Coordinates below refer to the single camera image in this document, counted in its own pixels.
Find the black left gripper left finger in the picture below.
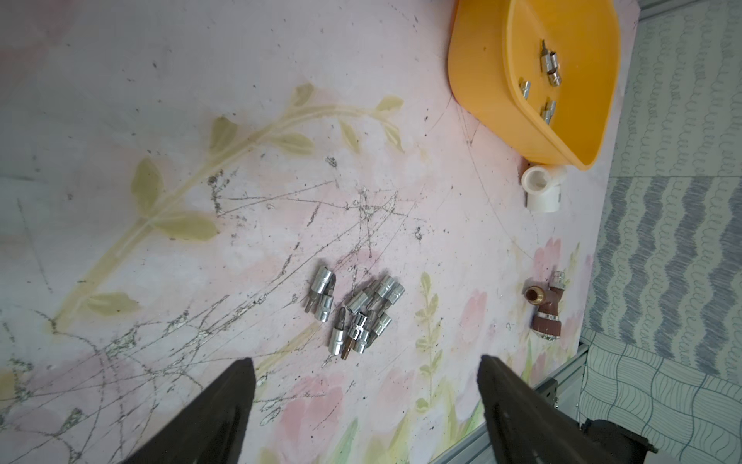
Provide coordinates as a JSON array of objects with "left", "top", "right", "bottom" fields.
[{"left": 125, "top": 358, "right": 256, "bottom": 463}]

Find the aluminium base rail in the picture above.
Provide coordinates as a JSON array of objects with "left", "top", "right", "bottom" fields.
[{"left": 435, "top": 343, "right": 589, "bottom": 463}]

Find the white pipe tee fitting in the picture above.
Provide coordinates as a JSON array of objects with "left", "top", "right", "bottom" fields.
[{"left": 521, "top": 165, "right": 567, "bottom": 214}]

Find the yellow plastic storage box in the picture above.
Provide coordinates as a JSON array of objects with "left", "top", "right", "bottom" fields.
[{"left": 448, "top": 1, "right": 621, "bottom": 170}]

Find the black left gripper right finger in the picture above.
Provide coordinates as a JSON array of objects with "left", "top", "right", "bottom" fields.
[{"left": 477, "top": 355, "right": 616, "bottom": 463}]

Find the red brown pipe fitting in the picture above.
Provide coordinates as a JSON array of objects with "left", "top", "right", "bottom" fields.
[{"left": 524, "top": 271, "right": 566, "bottom": 341}]

